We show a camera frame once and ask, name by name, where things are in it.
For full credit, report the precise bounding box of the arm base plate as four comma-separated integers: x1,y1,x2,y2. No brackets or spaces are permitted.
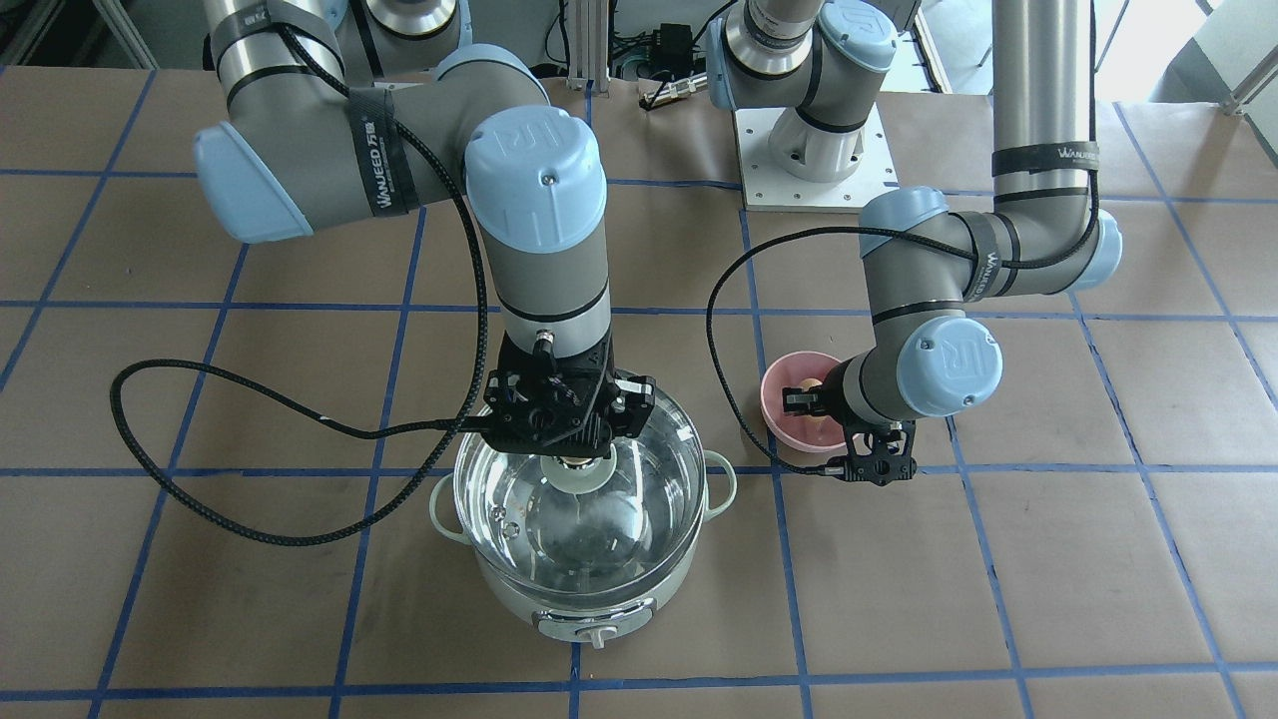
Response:
734,105,898,215

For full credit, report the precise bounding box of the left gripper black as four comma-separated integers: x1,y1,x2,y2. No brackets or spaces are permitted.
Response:
782,369,869,427

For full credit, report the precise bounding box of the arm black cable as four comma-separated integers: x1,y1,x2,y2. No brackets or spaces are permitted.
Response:
704,0,1102,478
110,20,500,547

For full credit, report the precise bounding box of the pale green cooking pot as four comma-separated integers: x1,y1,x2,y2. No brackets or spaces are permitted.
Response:
438,390,737,649

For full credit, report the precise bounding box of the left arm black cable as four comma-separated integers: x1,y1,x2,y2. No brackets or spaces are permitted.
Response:
704,0,1102,478

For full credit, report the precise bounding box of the aluminium frame post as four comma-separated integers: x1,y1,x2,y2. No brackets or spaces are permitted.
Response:
564,0,613,95

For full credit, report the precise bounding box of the brown egg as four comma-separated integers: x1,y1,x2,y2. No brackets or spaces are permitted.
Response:
794,377,836,444

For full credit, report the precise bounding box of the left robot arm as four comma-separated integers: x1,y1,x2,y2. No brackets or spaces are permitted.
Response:
707,1,1123,427

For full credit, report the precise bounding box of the glass pot lid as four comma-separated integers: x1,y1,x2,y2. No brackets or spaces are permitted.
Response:
452,391,705,593

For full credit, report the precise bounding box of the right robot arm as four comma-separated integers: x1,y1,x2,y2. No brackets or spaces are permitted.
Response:
196,1,656,458

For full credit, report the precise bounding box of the pink bowl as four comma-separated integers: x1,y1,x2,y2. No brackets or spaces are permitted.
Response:
759,351,846,453

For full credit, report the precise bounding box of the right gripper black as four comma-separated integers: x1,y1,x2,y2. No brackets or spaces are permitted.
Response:
484,335,656,455

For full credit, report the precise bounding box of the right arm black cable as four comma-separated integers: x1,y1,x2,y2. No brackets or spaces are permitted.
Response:
110,20,500,547

